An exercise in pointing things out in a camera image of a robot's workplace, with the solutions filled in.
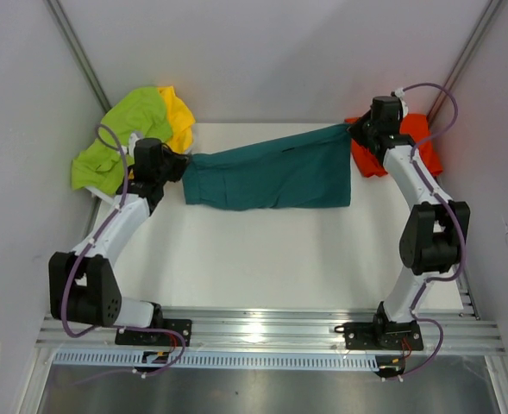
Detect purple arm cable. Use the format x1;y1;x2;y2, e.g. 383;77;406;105
60;123;186;380
376;82;468;383

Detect white slotted cable duct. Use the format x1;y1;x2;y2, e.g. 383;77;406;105
53;350;405;372

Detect teal shorts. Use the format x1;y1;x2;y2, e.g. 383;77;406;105
182;123;351;211

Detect aluminium frame post right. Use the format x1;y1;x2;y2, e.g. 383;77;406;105
425;0;507;122

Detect lime green shorts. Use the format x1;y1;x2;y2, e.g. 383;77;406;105
71;86;176;195

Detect orange shorts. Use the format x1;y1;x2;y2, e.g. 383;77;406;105
343;112;444;179

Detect yellow shorts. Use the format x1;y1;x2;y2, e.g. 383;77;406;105
157;86;196;154

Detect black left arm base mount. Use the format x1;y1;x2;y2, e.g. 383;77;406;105
115;304;193;348

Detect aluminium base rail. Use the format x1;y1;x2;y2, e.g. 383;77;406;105
35;306;507;357

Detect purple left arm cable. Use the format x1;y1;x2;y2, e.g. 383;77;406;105
60;123;186;380

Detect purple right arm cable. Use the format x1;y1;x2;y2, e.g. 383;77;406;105
376;82;468;383

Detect aluminium frame post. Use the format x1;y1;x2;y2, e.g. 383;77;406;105
425;0;507;122
44;0;111;113

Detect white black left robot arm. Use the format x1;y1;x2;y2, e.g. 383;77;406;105
48;138;191;345

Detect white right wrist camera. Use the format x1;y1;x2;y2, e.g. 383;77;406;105
391;87;409;118

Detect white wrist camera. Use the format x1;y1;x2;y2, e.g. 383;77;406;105
391;87;409;118
125;131;144;157

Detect aluminium frame post left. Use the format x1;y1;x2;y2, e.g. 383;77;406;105
44;0;111;113

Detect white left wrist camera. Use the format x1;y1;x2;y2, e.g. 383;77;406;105
125;131;144;157

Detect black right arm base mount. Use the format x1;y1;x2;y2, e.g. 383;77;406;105
334;302;423;351

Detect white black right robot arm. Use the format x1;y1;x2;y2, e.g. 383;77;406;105
348;96;470;348

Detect white perforated plastic basket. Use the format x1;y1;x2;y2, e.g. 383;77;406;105
85;186;114;204

